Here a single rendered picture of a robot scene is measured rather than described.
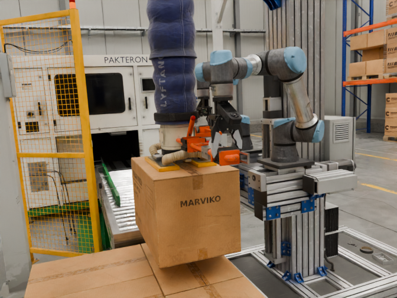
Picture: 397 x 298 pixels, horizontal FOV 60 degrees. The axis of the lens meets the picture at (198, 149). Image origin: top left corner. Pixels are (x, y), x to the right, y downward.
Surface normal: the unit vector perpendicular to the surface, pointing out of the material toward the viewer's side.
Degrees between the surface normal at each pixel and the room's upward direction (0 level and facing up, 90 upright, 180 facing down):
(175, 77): 69
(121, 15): 90
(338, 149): 90
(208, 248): 90
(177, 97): 75
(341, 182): 90
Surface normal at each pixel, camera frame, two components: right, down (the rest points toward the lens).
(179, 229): 0.34, 0.13
